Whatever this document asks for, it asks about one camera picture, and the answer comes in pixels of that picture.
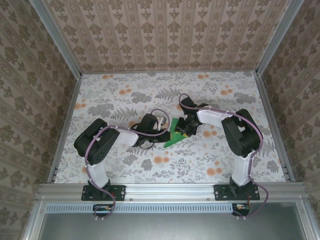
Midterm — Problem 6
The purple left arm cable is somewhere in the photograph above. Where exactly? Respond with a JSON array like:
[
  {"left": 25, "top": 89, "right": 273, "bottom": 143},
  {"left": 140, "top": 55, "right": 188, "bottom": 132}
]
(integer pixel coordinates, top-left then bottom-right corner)
[{"left": 84, "top": 108, "right": 164, "bottom": 222}]

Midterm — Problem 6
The grey slotted cable duct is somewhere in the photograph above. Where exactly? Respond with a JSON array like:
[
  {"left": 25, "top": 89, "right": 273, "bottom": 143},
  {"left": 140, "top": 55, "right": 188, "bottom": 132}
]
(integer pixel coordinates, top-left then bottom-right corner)
[{"left": 45, "top": 202, "right": 236, "bottom": 214}]

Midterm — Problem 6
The aluminium corner post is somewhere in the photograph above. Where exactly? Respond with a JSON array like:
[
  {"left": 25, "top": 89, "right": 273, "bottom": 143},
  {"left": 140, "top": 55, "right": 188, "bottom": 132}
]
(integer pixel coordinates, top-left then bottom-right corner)
[
  {"left": 29, "top": 0, "right": 83, "bottom": 79},
  {"left": 254, "top": 0, "right": 305, "bottom": 76}
]

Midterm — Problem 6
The green paper sheet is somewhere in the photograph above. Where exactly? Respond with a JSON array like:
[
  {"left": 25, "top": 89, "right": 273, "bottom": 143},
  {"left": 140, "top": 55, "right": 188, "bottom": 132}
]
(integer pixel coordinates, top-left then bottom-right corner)
[{"left": 163, "top": 117, "right": 189, "bottom": 149}]

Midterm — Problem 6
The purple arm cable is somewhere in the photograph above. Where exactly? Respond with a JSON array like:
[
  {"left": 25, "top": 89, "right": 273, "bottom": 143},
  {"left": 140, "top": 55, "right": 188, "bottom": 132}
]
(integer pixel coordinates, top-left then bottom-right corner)
[
  {"left": 84, "top": 108, "right": 164, "bottom": 222},
  {"left": 178, "top": 93, "right": 270, "bottom": 220}
]

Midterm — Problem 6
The thin aluminium table end rail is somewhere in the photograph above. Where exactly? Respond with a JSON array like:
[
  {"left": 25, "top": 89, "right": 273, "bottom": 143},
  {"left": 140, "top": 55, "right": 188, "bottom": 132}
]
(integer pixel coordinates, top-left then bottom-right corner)
[{"left": 80, "top": 70, "right": 257, "bottom": 75}]

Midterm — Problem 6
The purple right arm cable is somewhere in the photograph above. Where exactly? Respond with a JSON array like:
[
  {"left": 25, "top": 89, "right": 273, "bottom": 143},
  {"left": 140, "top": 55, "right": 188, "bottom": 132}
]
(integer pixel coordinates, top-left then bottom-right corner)
[{"left": 178, "top": 93, "right": 270, "bottom": 220}]

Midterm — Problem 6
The wide aluminium mounting rail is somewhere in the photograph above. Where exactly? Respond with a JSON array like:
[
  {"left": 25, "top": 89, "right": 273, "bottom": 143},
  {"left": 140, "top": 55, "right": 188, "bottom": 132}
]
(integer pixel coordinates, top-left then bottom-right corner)
[{"left": 36, "top": 181, "right": 305, "bottom": 203}]

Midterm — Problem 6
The floral table cover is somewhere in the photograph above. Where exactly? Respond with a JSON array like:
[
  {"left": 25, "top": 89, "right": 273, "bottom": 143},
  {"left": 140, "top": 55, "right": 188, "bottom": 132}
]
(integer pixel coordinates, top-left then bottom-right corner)
[{"left": 53, "top": 71, "right": 289, "bottom": 185}]

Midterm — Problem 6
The black wiring connector box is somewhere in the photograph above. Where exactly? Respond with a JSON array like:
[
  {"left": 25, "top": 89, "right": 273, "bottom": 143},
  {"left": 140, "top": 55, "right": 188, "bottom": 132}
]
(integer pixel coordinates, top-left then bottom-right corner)
[
  {"left": 92, "top": 203, "right": 115, "bottom": 218},
  {"left": 231, "top": 202, "right": 251, "bottom": 217}
]

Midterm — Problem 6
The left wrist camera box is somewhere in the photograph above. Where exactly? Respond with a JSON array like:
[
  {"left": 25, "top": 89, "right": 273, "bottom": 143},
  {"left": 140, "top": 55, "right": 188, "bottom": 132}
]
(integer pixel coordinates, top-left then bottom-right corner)
[{"left": 139, "top": 113, "right": 168, "bottom": 131}]

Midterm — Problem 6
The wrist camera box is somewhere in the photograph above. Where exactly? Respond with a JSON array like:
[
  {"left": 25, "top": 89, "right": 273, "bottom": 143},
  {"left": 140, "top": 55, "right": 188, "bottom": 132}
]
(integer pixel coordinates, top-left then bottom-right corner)
[
  {"left": 139, "top": 113, "right": 168, "bottom": 131},
  {"left": 180, "top": 97, "right": 199, "bottom": 111}
]

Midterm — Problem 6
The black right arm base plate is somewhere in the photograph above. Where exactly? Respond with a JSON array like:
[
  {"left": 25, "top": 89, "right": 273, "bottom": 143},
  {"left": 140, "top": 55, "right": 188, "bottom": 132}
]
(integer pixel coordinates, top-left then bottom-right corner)
[{"left": 214, "top": 184, "right": 261, "bottom": 202}]

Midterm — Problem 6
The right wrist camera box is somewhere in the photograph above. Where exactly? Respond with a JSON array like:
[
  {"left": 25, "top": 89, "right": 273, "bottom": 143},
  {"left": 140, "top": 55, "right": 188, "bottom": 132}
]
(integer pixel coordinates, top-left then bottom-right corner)
[{"left": 180, "top": 97, "right": 199, "bottom": 111}]

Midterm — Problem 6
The aluminium table side rail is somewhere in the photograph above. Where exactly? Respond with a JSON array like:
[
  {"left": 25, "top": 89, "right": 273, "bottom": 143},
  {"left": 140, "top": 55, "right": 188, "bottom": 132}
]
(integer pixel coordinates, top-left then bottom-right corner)
[
  {"left": 46, "top": 73, "right": 83, "bottom": 183},
  {"left": 252, "top": 71, "right": 296, "bottom": 183}
]

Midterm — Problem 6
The aluminium panel frame rail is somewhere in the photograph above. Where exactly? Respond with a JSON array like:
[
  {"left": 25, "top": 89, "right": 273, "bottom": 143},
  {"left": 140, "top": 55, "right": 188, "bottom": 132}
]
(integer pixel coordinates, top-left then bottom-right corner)
[
  {"left": 296, "top": 201, "right": 316, "bottom": 240},
  {"left": 21, "top": 199, "right": 48, "bottom": 240}
]

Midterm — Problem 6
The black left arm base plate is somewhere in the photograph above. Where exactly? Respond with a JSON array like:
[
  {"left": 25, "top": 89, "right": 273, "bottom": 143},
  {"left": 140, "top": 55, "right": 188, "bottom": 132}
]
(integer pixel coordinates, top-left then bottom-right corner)
[{"left": 81, "top": 184, "right": 126, "bottom": 202}]

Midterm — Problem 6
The grey metal panel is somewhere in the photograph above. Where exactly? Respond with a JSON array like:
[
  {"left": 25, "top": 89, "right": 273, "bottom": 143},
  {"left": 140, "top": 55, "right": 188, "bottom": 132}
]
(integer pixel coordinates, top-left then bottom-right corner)
[{"left": 37, "top": 212, "right": 309, "bottom": 240}]

